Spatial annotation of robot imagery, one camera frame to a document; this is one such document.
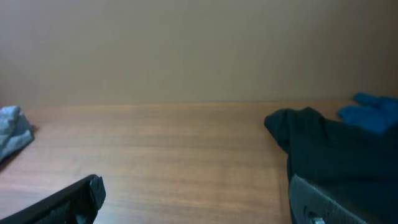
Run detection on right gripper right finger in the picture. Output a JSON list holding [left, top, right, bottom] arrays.
[[288, 175, 369, 224]]

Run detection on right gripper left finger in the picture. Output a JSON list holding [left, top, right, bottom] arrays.
[[1, 174, 106, 224]]

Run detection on black garment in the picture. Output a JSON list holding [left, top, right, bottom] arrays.
[[264, 107, 397, 223]]

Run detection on folded light blue jeans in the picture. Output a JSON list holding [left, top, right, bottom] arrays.
[[1, 105, 34, 161]]

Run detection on dark blue garment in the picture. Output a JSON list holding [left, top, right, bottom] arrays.
[[337, 93, 397, 134]]

